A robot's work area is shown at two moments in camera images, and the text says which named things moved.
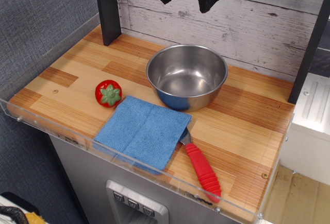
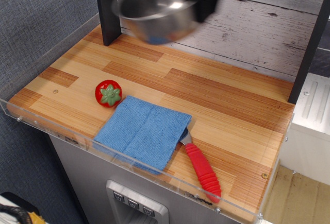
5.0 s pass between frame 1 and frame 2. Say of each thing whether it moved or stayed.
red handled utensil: stayed
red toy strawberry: stayed
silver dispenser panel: stayed
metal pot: moved
